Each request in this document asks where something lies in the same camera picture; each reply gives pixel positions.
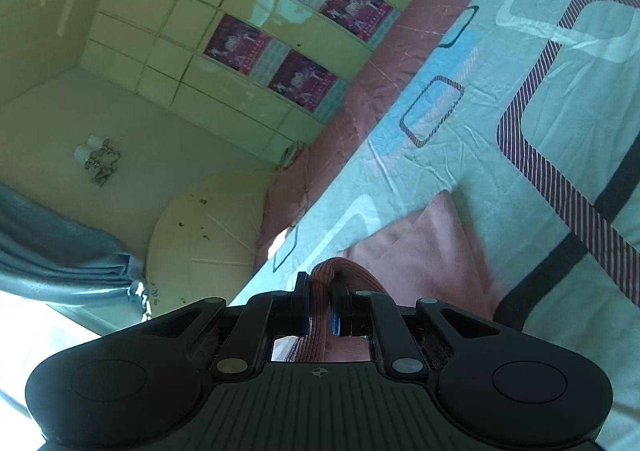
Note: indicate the pink sweater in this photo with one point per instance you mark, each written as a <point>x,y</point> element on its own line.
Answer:
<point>430,251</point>

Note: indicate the blue-grey curtain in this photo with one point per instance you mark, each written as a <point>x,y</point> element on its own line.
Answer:
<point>55,251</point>

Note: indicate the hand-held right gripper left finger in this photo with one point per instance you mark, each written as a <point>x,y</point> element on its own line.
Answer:
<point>301,303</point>

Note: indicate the bed with patterned sheet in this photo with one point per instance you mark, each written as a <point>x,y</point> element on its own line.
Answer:
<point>500,106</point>

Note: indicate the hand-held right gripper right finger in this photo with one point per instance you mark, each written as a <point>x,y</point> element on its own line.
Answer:
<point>339,323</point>

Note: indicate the window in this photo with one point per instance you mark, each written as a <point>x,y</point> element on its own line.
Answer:
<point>35,346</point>

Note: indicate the stack of books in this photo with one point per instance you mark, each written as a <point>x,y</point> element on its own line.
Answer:
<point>292,153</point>

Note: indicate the cream glossy wardrobe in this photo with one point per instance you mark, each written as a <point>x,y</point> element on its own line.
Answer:
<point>165,31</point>

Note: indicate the wall poster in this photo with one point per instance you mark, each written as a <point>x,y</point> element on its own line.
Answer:
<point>360,8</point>
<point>307,81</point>
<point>237,46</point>

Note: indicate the pink blanket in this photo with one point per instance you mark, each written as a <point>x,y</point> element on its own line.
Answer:
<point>370,81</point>

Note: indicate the cream round headboard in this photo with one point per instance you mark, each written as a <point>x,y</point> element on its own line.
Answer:
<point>210,236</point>

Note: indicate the wall lamp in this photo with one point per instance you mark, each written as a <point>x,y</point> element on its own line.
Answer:
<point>97,158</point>

